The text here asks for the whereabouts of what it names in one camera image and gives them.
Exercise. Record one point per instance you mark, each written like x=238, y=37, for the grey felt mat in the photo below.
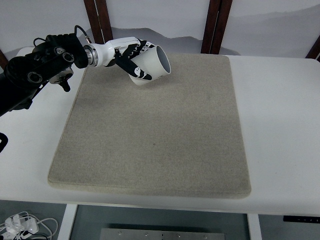
x=179, y=135

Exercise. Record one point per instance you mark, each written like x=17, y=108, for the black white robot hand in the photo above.
x=121, y=52

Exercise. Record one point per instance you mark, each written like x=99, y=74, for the dark wooden screen post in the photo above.
x=99, y=20
x=215, y=26

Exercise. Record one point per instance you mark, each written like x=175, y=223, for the white table leg right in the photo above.
x=254, y=226

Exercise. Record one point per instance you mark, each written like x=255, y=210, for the white ribbed cup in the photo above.
x=152, y=64

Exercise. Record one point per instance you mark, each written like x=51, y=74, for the white table leg left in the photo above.
x=67, y=222

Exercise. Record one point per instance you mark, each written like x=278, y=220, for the dark wooden post far left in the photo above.
x=3, y=60

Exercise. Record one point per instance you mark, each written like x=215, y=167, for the black desk control panel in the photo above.
x=301, y=219

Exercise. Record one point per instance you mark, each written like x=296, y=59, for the dark wooden post far right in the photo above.
x=314, y=52

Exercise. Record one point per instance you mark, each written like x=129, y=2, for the dark wooden screen post left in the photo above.
x=99, y=20

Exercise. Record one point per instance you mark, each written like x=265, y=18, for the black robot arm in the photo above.
x=50, y=62

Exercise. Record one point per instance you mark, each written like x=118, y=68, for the white table leg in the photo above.
x=67, y=222
x=254, y=226

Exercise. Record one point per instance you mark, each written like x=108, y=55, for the grey metal base plate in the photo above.
x=140, y=234

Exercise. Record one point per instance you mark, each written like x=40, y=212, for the dark wooden screen post right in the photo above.
x=215, y=26

